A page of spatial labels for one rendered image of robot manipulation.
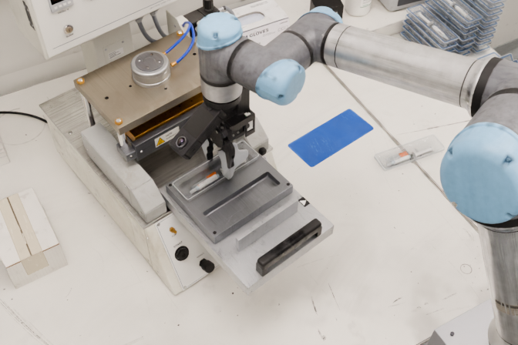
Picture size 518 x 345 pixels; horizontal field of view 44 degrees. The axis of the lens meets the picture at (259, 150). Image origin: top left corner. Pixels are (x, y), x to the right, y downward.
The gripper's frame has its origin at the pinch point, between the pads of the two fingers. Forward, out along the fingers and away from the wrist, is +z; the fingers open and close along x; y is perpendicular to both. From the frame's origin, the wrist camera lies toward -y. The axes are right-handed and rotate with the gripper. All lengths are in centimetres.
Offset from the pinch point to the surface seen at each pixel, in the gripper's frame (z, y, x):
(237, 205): 3.0, -1.4, -8.4
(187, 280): 23.9, -13.1, -5.3
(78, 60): 24, 5, 75
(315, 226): 0.1, 5.7, -23.5
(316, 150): 25.8, 36.2, 6.0
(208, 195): 1.5, -5.0, -3.7
